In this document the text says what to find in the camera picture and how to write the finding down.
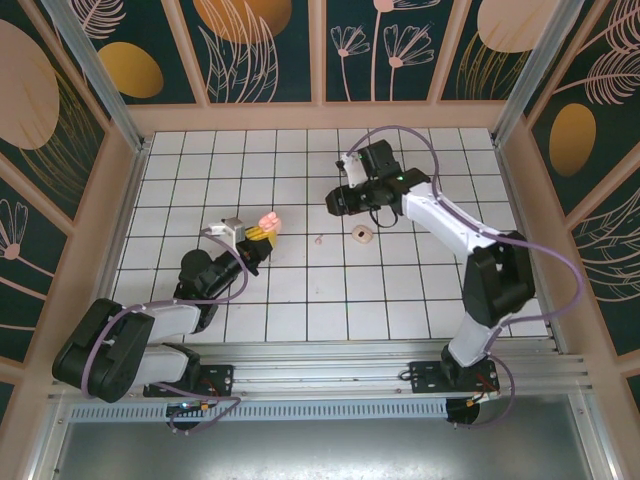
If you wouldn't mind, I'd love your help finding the grey metal sheet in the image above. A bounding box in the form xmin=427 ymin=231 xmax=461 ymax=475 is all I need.
xmin=29 ymin=419 xmax=616 ymax=480

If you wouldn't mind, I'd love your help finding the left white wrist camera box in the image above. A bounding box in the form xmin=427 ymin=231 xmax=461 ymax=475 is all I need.
xmin=208 ymin=215 xmax=247 ymax=251

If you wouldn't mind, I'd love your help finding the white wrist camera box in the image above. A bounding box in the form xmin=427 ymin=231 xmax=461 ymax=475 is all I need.
xmin=335 ymin=152 xmax=374 ymax=190
xmin=208 ymin=215 xmax=247 ymax=251

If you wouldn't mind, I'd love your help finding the thin black wire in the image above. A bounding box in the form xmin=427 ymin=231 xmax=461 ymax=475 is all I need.
xmin=368 ymin=205 xmax=402 ymax=230

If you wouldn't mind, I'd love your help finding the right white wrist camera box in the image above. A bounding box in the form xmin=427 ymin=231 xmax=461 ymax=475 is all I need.
xmin=335 ymin=152 xmax=374 ymax=190

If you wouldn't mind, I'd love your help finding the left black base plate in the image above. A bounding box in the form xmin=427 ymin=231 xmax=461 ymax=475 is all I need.
xmin=143 ymin=364 xmax=236 ymax=399

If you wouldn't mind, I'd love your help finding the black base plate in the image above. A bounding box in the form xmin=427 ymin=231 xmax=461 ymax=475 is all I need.
xmin=143 ymin=364 xmax=236 ymax=399
xmin=408 ymin=360 xmax=501 ymax=394

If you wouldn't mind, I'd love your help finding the aluminium table side rail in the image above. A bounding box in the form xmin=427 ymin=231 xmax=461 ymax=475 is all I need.
xmin=494 ymin=142 xmax=567 ymax=352
xmin=74 ymin=142 xmax=151 ymax=362

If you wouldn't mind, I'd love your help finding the aluminium mounting rail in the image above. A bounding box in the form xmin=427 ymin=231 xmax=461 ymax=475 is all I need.
xmin=47 ymin=342 xmax=594 ymax=401

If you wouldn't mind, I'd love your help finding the perforated grey cable tray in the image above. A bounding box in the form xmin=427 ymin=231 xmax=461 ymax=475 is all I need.
xmin=67 ymin=398 xmax=451 ymax=422

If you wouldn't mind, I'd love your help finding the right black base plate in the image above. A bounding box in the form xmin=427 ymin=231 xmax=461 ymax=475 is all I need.
xmin=408 ymin=360 xmax=501 ymax=394

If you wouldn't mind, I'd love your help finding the aluminium corner post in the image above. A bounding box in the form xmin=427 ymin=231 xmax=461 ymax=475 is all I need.
xmin=491 ymin=0 xmax=587 ymax=147
xmin=42 ymin=0 xmax=153 ymax=154

